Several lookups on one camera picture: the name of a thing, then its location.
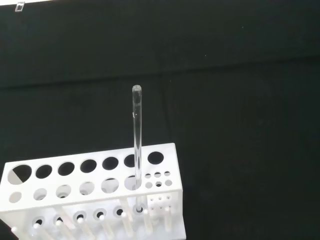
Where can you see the white test tube rack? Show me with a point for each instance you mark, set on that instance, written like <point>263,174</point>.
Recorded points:
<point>75,180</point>

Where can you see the black bench cloth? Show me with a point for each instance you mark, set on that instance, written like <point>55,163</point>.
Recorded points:
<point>225,112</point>

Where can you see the clear cloth clip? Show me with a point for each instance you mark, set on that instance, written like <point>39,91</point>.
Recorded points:
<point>19,6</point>

